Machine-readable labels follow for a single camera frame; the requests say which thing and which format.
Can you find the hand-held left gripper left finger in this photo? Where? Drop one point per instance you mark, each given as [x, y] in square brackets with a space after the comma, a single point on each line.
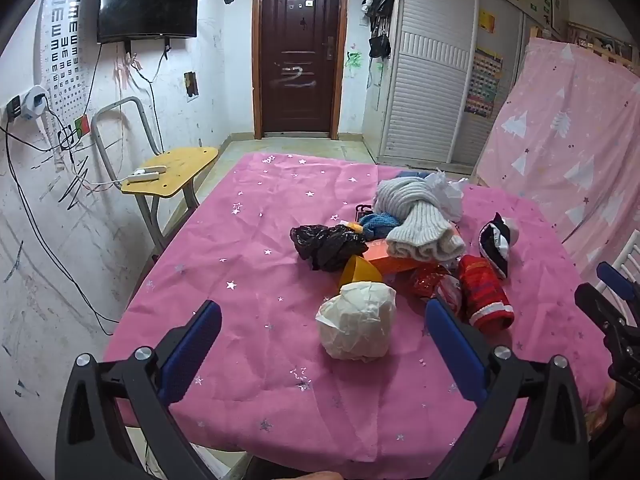
[192, 345]

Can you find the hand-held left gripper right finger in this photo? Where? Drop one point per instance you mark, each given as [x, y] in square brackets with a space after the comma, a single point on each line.
[452, 345]

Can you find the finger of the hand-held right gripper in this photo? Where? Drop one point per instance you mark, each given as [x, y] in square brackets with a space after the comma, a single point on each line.
[617, 282]
[590, 300]

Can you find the light blue knit sock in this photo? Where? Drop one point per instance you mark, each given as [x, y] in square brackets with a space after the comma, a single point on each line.
[380, 224]

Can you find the red and white snack packet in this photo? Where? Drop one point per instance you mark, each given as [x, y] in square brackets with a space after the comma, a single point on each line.
[450, 292]

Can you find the red knit sock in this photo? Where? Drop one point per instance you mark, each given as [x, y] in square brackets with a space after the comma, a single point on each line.
[482, 290]

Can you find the red shiny wrapper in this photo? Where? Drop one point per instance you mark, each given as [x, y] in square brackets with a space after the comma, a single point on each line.
[427, 280]

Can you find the pink star tablecloth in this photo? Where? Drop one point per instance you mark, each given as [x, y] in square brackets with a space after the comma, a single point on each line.
[240, 260]

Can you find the white crumpled paper ball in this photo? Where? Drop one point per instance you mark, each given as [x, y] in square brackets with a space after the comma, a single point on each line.
[357, 320]

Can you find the orange box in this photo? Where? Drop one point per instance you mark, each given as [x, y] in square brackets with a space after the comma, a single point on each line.
[390, 260]

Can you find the black and white sock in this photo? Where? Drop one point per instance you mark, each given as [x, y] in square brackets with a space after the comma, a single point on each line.
[495, 245]

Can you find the yellow cup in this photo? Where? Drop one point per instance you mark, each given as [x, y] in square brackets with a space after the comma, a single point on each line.
[357, 272]

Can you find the grey knit scarf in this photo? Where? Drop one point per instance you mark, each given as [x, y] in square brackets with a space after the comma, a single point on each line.
[420, 225]

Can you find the pink tree print curtain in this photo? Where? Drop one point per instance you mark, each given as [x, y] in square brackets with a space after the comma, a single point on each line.
[560, 150]

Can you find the white plastic bag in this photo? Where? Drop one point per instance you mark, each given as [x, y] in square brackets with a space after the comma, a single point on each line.
[450, 195]

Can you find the orange and white bottle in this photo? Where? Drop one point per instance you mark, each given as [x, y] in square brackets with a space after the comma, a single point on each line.
[352, 225]

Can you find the black plastic bag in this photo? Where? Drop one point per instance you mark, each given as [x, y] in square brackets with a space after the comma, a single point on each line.
[325, 247]

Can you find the white power strip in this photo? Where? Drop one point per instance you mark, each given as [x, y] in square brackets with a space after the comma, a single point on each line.
[145, 173]

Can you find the colourful grid poster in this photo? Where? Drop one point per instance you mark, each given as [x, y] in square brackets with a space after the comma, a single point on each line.
[482, 82]

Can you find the red and green flag sticker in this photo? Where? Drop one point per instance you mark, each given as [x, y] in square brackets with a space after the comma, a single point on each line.
[81, 126]

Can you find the white slatted wardrobe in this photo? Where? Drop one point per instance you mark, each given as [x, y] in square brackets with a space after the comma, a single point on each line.
[425, 85]

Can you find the brown door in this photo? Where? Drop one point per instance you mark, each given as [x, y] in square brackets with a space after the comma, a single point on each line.
[295, 100]

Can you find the yellow poster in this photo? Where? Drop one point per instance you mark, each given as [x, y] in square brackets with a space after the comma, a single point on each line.
[486, 21]

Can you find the hanging black bag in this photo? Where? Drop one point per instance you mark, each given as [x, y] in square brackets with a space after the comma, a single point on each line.
[380, 46]

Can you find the eye chart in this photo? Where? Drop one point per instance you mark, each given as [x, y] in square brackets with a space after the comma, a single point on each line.
[67, 60]

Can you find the yellow chair grey frame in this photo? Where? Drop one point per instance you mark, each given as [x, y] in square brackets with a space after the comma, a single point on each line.
[175, 170]

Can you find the wooden bed frame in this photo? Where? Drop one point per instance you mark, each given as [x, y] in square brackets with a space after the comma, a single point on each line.
[600, 42]

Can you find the small wall picture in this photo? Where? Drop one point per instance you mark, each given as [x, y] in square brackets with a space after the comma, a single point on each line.
[191, 83]

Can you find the white wall charger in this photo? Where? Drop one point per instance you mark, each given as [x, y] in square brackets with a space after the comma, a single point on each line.
[35, 102]

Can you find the black wall socket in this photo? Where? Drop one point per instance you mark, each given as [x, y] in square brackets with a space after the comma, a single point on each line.
[14, 107]

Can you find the black wall television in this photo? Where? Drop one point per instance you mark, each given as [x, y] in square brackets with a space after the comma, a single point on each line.
[147, 0]

